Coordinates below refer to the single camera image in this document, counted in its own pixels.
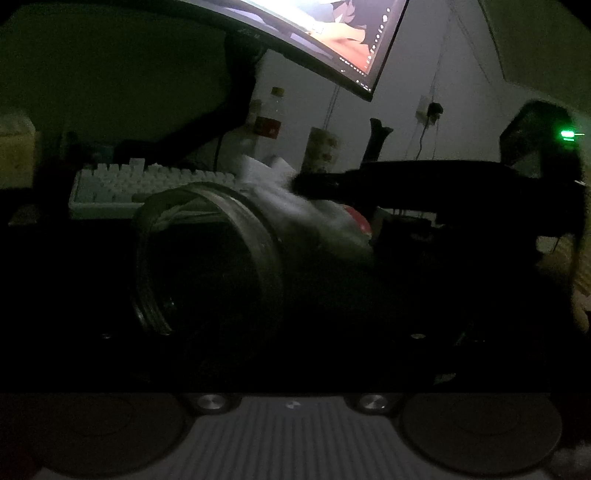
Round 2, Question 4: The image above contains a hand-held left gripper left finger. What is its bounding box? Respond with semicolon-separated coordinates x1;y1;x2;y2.
92;323;241;414

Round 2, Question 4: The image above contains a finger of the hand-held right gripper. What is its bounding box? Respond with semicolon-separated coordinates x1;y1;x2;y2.
291;159;515;206

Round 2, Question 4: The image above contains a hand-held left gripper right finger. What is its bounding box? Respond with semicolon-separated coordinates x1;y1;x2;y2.
345;323;467;414

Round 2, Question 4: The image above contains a white paper napkin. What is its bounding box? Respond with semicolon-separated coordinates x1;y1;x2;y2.
154;154;375;259

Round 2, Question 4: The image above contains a clear glass jar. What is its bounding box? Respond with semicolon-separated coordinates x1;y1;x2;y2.
130;181;377;337

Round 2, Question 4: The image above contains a black upright holder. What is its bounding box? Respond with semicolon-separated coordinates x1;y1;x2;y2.
360;117;394;163

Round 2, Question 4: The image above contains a red computer mouse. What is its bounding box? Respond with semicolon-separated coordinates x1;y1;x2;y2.
344;205;373;238

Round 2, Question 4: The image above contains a patterned tumbler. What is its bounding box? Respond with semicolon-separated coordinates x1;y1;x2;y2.
302;127;340;174

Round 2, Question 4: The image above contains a clear bottle with red label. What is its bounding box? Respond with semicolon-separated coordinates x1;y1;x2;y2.
255;87;287;160

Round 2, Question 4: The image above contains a curved computer monitor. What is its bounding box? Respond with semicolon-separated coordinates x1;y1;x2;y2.
182;0;409;102

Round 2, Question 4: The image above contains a clear plastic bottle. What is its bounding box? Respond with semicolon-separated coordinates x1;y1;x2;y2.
228;99;262;162

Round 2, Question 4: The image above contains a black monitor stand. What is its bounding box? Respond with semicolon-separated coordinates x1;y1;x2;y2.
152;36;269;160

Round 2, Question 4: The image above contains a white mechanical keyboard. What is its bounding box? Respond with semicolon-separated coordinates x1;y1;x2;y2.
68;158;250;220

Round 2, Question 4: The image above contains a beige tissue box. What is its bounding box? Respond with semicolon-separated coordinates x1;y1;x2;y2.
0;108;42;190

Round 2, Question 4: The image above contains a white wall socket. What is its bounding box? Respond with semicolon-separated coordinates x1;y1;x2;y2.
416;96;444;125

